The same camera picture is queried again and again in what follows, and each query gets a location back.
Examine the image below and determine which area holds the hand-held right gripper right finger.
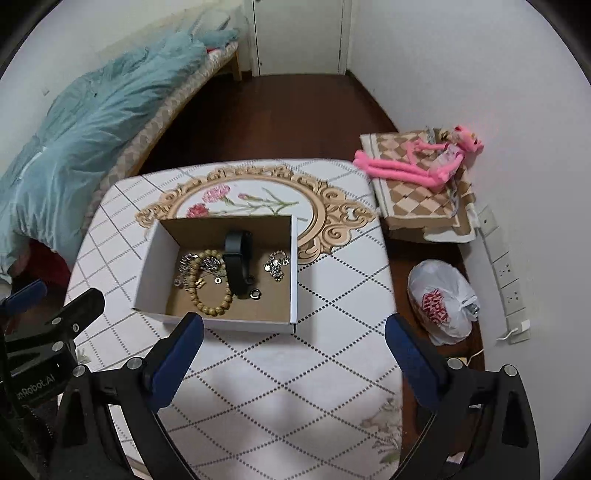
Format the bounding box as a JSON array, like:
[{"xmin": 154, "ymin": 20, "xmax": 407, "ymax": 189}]
[{"xmin": 385, "ymin": 314, "xmax": 541, "ymax": 480}]

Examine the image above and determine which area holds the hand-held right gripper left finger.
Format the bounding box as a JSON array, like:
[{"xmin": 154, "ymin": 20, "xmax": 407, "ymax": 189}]
[{"xmin": 48, "ymin": 312, "xmax": 205, "ymax": 480}]

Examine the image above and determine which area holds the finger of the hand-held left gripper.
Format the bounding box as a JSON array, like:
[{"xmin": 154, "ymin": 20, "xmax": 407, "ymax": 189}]
[
  {"xmin": 0, "ymin": 280, "xmax": 48, "ymax": 317},
  {"xmin": 0, "ymin": 288, "xmax": 106, "ymax": 370}
]

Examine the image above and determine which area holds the wooden bead bracelet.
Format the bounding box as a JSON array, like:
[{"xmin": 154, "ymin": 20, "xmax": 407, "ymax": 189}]
[{"xmin": 188, "ymin": 249, "xmax": 232, "ymax": 318}]

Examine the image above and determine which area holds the chunky silver chain bracelet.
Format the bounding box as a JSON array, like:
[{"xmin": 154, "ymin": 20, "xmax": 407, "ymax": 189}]
[{"xmin": 174, "ymin": 253, "xmax": 199, "ymax": 289}]

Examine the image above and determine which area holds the thin silver necklace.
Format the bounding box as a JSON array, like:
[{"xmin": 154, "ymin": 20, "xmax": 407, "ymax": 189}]
[{"xmin": 198, "ymin": 257, "xmax": 227, "ymax": 278}]

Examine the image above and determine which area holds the black smart band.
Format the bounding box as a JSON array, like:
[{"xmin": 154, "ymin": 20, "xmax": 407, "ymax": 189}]
[{"xmin": 223, "ymin": 229, "xmax": 259, "ymax": 300}]

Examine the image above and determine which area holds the cardboard box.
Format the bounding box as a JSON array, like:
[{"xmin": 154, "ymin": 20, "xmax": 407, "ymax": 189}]
[{"xmin": 134, "ymin": 215, "xmax": 298, "ymax": 335}]

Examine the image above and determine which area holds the silver charm bracelet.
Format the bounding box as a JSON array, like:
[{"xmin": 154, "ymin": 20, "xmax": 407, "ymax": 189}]
[{"xmin": 263, "ymin": 251, "xmax": 291, "ymax": 281}]

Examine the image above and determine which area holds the red bed skirt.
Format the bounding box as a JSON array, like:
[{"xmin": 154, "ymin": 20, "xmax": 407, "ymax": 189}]
[{"xmin": 18, "ymin": 240, "xmax": 71, "ymax": 288}]

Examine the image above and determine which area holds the white plastic bag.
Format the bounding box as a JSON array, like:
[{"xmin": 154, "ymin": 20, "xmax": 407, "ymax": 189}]
[{"xmin": 407, "ymin": 259, "xmax": 481, "ymax": 347}]

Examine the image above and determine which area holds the floral diamond-pattern tablecloth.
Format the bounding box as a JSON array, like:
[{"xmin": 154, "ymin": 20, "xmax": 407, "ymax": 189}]
[{"xmin": 65, "ymin": 159, "xmax": 403, "ymax": 480}]

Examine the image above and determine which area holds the white power strip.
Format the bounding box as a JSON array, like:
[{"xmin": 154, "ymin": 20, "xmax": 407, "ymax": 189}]
[{"xmin": 478, "ymin": 205, "xmax": 531, "ymax": 343}]

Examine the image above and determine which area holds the teal blanket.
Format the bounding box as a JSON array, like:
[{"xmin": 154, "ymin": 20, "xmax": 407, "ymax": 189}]
[{"xmin": 0, "ymin": 32, "xmax": 241, "ymax": 283}]

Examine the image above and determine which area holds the brown checkered cloth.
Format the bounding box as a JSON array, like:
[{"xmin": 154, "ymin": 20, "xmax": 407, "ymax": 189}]
[{"xmin": 360, "ymin": 131, "xmax": 477, "ymax": 232}]

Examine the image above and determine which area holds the pink plush toy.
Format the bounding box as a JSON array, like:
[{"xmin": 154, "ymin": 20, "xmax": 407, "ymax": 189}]
[{"xmin": 353, "ymin": 124, "xmax": 485, "ymax": 190}]

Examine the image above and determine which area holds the patterned bed mattress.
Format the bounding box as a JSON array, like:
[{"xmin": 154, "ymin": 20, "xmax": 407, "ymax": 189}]
[{"xmin": 81, "ymin": 44, "xmax": 242, "ymax": 232}]

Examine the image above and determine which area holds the cream pillow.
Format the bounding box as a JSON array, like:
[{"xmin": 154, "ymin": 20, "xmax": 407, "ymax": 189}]
[{"xmin": 178, "ymin": 9, "xmax": 232, "ymax": 41}]

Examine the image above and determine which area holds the white door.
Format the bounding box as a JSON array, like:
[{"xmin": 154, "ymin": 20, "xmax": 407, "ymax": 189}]
[{"xmin": 250, "ymin": 0, "xmax": 346, "ymax": 77}]

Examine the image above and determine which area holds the white charger cable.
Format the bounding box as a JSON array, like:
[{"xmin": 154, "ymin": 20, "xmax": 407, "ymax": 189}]
[{"xmin": 466, "ymin": 325, "xmax": 519, "ymax": 361}]

